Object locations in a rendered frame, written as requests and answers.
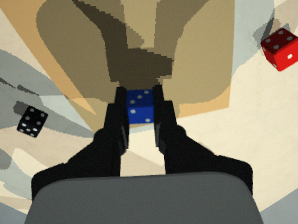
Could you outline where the red die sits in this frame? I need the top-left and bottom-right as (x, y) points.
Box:
(260, 28), (298, 72)

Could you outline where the tan flat mat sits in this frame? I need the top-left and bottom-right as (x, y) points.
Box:
(0, 0), (235, 133)

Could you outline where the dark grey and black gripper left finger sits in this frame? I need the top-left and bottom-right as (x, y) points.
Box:
(31, 87), (130, 202)

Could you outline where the black die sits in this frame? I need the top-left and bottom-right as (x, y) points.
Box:
(17, 106), (48, 138)

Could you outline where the blue die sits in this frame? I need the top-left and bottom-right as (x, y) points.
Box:
(126, 89), (154, 124)

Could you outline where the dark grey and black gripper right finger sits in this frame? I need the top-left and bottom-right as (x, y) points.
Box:
(152, 85), (253, 196)

